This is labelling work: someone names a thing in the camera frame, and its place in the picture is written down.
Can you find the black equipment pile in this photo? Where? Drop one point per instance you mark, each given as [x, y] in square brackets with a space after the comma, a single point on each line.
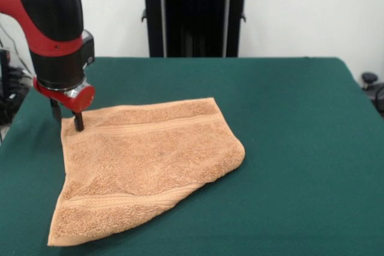
[12, 103]

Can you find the black upright device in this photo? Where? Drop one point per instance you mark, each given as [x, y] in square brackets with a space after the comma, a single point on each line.
[5, 70]

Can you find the orange terry towel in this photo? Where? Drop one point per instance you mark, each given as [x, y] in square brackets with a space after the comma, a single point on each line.
[144, 172]

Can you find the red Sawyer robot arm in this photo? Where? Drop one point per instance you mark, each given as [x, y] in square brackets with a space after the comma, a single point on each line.
[48, 13]

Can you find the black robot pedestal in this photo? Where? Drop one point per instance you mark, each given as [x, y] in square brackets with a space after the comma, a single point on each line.
[195, 13]

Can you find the dark green table cloth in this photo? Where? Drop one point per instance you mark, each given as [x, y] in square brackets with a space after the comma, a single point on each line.
[300, 178]

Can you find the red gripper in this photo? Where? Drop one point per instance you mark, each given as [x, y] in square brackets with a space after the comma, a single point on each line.
[69, 98]

